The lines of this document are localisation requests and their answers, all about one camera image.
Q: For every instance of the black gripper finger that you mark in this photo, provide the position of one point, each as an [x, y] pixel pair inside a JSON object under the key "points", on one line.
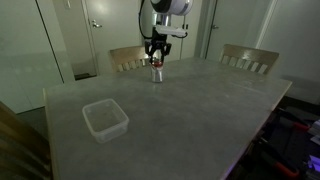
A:
{"points": [[164, 53], [150, 56]]}

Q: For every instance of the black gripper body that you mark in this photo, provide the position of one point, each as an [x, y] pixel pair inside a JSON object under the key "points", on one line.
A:
{"points": [[157, 41]]}

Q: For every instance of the red and silver drink can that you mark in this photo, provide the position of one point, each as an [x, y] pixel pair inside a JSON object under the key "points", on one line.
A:
{"points": [[156, 71]]}

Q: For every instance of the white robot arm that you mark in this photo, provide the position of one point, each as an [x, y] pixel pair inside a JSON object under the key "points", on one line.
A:
{"points": [[164, 9]]}

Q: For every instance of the wooden chair near can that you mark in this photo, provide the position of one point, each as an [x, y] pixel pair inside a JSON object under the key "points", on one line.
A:
{"points": [[128, 58]]}

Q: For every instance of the grey door right background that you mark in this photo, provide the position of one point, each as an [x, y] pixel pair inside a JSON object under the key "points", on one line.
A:
{"points": [[236, 22]]}

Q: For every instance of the clear plastic container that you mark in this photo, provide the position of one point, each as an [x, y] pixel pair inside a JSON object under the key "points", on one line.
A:
{"points": [[105, 120]]}

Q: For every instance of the wooden chair at table end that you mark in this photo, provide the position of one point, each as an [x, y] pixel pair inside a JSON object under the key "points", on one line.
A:
{"points": [[256, 60]]}

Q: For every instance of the black orange clamp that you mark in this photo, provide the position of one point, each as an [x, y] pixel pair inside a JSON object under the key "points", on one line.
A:
{"points": [[296, 122], [272, 157]]}

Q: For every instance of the wooden chair foreground left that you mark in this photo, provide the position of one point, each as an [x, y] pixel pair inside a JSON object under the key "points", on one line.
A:
{"points": [[24, 151]]}

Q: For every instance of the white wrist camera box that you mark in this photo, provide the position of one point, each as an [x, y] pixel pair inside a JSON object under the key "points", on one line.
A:
{"points": [[173, 31]]}

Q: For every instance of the white door with lever handle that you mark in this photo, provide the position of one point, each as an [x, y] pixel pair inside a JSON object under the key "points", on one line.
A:
{"points": [[113, 25]]}

